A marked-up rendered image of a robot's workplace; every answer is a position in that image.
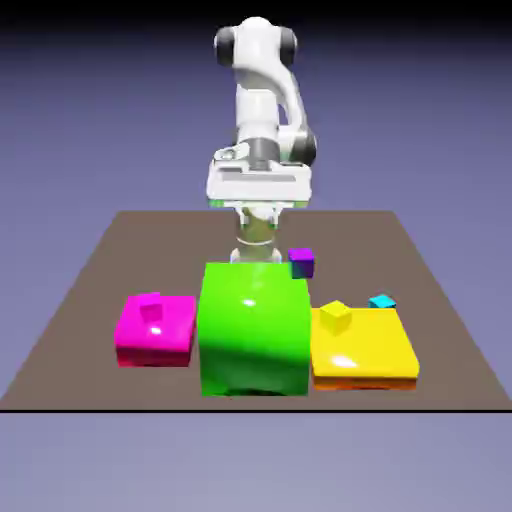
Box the small magenta cube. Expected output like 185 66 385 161
138 292 165 324

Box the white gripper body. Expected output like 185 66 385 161
205 159 314 210

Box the large yellow box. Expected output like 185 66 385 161
310 306 421 392

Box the small purple cube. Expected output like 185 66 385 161
287 247 316 280

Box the large green box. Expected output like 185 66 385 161
197 261 313 398

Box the small cyan cube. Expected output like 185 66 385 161
367 293 398 310

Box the small yellow cube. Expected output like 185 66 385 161
318 299 354 337

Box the large magenta box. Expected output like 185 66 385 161
113 294 198 369

